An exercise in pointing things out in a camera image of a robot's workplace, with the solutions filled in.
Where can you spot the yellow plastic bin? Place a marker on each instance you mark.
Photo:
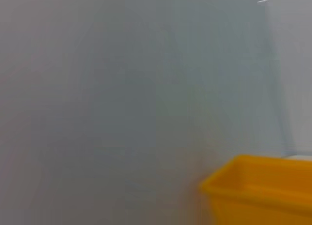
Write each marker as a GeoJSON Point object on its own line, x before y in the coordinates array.
{"type": "Point", "coordinates": [263, 190]}

